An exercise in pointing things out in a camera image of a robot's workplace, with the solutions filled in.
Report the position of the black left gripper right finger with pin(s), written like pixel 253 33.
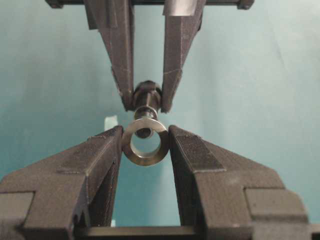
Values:
pixel 230 197

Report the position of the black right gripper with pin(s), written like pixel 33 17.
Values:
pixel 114 19

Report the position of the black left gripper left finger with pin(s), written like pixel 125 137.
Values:
pixel 75 187

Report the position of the dark metal stepped shaft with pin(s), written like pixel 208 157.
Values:
pixel 147 100

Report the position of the white tape piece near washer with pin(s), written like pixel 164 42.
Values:
pixel 110 122

